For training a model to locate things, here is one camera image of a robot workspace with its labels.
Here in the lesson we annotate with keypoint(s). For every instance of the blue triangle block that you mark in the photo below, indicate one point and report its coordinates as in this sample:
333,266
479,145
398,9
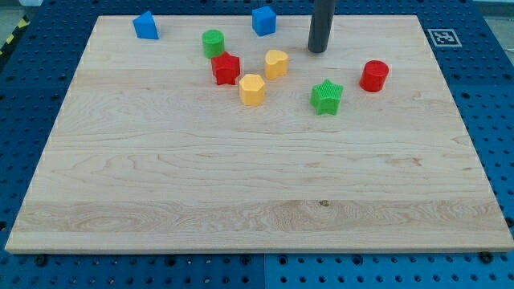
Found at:
145,26

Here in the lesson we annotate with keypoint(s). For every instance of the yellow black hazard tape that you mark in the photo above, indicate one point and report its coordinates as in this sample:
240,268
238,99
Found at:
13,39

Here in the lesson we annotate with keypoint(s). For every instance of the white fiducial marker tag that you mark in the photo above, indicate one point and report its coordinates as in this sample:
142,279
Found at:
444,37

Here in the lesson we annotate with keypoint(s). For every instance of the green star block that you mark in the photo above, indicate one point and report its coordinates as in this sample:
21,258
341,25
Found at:
326,97

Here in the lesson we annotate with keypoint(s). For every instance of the green cylinder block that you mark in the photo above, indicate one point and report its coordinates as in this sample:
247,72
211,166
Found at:
213,43

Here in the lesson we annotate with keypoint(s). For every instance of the red star block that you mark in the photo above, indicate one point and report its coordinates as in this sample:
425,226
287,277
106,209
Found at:
225,68

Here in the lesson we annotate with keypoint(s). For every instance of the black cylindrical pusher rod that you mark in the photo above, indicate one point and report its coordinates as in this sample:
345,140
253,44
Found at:
320,25

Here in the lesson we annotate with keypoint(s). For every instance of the yellow hexagon block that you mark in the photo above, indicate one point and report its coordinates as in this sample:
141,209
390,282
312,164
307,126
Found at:
252,90

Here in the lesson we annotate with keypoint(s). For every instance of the light wooden board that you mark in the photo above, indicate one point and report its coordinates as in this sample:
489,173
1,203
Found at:
148,155

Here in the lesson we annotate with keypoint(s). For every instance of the red cylinder block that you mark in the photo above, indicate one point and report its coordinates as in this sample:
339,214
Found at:
374,76

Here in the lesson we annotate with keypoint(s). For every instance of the yellow heart block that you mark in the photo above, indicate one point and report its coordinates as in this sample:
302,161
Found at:
276,64

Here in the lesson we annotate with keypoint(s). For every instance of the blue cube block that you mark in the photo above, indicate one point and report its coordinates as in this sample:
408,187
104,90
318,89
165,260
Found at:
264,21

